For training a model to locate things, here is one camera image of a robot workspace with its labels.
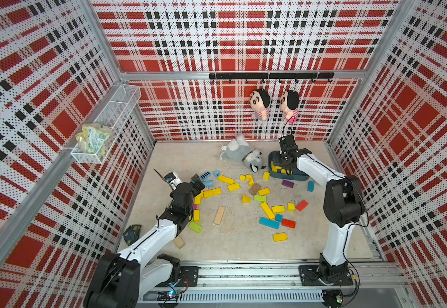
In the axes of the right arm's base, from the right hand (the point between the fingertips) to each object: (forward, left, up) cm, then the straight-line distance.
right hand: (281, 158), depth 98 cm
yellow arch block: (-5, +16, -9) cm, 20 cm away
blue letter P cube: (-2, +34, -10) cm, 36 cm away
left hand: (-14, +42, +3) cm, 45 cm away
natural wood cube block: (-39, +48, -8) cm, 62 cm away
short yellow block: (-10, +25, -12) cm, 29 cm away
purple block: (-8, -4, -11) cm, 15 cm away
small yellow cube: (-4, +20, -11) cm, 24 cm away
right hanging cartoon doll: (+20, -4, +20) cm, 28 cm away
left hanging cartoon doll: (+17, +12, +23) cm, 31 cm away
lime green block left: (-32, +42, -10) cm, 54 cm away
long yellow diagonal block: (-24, +8, -11) cm, 27 cm away
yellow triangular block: (-18, +19, -10) cm, 28 cm away
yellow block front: (-36, +4, -12) cm, 38 cm away
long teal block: (-30, +8, -12) cm, 33 cm away
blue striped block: (-3, +40, -10) cm, 42 cm away
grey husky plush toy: (+10, +21, -3) cm, 24 cm away
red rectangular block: (-29, -1, -14) cm, 32 cm away
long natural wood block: (-26, +32, -10) cm, 42 cm away
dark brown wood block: (-13, +14, -9) cm, 21 cm away
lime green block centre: (-17, +11, -11) cm, 23 cm away
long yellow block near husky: (-5, +29, -12) cm, 32 cm away
